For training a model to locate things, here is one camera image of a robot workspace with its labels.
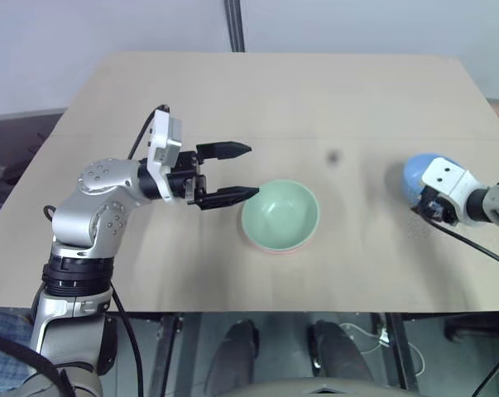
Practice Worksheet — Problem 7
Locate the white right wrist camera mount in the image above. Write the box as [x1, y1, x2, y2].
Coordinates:
[420, 156, 480, 227]

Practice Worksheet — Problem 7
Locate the black strap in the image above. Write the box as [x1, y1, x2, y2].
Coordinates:
[0, 329, 75, 397]

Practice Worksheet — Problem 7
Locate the blue bowl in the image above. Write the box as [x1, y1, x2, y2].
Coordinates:
[401, 153, 468, 207]

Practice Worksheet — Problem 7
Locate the green bowl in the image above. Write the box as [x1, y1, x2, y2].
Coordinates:
[241, 178, 321, 253]

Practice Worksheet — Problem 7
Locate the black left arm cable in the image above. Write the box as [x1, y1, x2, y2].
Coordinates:
[127, 104, 170, 160]

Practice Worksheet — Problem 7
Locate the white floor cable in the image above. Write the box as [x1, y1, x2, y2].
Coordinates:
[338, 322, 427, 386]

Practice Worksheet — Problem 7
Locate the grey robot torso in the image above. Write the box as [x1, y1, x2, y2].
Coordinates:
[214, 377, 425, 397]

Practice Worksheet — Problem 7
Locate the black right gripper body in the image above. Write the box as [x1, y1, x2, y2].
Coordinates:
[420, 186, 460, 227]

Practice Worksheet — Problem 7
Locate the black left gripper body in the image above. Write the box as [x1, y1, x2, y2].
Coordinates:
[166, 151, 209, 207]

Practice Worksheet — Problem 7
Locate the black vertical metal post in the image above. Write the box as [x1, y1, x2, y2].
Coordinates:
[223, 0, 247, 54]

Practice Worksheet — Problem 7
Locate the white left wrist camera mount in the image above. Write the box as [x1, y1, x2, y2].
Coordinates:
[146, 108, 185, 205]

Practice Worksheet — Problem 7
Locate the black table leg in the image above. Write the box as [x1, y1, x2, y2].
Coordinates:
[370, 313, 420, 393]
[148, 313, 183, 397]

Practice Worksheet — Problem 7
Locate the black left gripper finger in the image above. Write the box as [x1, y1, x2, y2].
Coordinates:
[198, 185, 261, 213]
[195, 141, 252, 164]

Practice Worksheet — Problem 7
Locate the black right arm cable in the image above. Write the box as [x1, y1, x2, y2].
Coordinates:
[427, 218, 499, 270]

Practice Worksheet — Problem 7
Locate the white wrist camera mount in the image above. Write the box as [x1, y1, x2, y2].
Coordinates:
[146, 108, 185, 205]
[420, 156, 480, 227]

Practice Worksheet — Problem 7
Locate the dark rounded robot foot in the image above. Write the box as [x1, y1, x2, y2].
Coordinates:
[308, 319, 375, 384]
[202, 319, 261, 397]

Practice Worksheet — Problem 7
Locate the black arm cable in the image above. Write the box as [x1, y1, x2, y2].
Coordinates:
[127, 104, 170, 160]
[427, 218, 499, 270]

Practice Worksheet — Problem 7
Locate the blue plaid cloth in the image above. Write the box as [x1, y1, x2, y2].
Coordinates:
[0, 307, 40, 395]

